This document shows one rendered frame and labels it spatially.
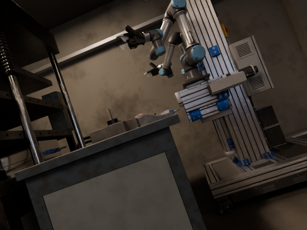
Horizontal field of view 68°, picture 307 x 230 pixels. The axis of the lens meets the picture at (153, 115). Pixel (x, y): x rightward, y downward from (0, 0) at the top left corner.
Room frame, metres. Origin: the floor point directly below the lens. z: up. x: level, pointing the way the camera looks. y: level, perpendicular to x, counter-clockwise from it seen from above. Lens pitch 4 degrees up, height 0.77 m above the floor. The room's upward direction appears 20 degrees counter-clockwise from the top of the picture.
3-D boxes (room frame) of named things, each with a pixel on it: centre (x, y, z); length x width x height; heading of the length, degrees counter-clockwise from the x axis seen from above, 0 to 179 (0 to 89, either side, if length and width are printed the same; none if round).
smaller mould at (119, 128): (1.15, 0.23, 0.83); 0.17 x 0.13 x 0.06; 89
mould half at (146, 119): (1.80, 0.13, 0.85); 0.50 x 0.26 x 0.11; 106
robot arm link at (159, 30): (1.68, -0.21, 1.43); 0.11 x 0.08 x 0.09; 108
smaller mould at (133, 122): (1.35, 0.20, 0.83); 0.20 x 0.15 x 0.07; 89
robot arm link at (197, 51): (1.76, -0.47, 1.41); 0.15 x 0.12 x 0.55; 18
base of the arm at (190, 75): (1.89, -0.42, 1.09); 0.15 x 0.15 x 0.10
